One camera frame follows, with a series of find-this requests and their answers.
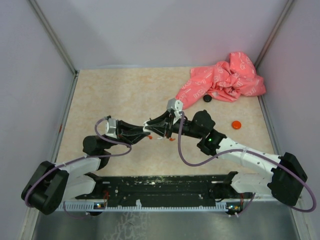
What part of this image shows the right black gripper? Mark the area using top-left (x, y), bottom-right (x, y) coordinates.
top-left (145, 110), bottom-right (204, 140)

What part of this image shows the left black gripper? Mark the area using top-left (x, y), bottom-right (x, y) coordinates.
top-left (104, 119), bottom-right (151, 149)

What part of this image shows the black charging case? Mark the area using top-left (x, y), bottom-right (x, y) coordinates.
top-left (203, 94), bottom-right (212, 103)

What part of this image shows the white charging case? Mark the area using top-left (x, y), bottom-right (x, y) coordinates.
top-left (142, 121), bottom-right (151, 133)

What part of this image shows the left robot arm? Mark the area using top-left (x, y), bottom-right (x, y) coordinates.
top-left (21, 117), bottom-right (151, 215)

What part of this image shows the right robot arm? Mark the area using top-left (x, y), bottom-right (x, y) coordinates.
top-left (143, 110), bottom-right (308, 207)

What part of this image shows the orange charging case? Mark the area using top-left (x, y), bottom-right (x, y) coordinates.
top-left (231, 120), bottom-right (242, 130)

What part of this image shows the pink patterned cloth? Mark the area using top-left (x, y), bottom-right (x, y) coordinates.
top-left (175, 51), bottom-right (267, 109)

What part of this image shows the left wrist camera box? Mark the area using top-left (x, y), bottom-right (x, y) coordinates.
top-left (105, 116), bottom-right (118, 139)

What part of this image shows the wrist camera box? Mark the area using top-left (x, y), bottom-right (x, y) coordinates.
top-left (105, 116), bottom-right (118, 139)
top-left (166, 98), bottom-right (183, 117)

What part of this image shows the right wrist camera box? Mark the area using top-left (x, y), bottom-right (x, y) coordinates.
top-left (166, 98), bottom-right (183, 117)

